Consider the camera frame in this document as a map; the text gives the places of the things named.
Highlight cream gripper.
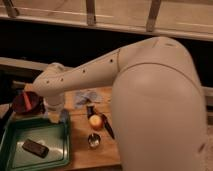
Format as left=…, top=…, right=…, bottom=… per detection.
left=44, top=99, right=64, bottom=123

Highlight blue sponge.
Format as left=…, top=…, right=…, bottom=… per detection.
left=60, top=109, right=70, bottom=135

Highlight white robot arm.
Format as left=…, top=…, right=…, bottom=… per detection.
left=33, top=37, right=207, bottom=171

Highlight dark red bowl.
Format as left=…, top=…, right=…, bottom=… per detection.
left=12, top=91, right=42, bottom=114

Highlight crumpled blue cloth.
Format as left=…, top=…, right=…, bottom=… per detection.
left=74, top=90, right=102, bottom=108

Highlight small dark object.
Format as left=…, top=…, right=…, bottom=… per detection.
left=86, top=105, right=95, bottom=119

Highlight orange apple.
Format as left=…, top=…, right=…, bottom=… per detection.
left=89, top=115, right=103, bottom=131

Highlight green plastic tray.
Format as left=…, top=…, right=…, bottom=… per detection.
left=0, top=117, right=70, bottom=171

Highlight dark brown rectangular block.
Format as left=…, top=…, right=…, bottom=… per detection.
left=22, top=139, right=49, bottom=158

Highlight small metal cup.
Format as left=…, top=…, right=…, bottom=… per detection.
left=87, top=133, right=101, bottom=149

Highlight wooden cutting board table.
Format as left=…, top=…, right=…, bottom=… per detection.
left=12, top=83, right=123, bottom=171

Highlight black handled knife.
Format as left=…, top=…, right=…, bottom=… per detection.
left=101, top=114, right=115, bottom=139

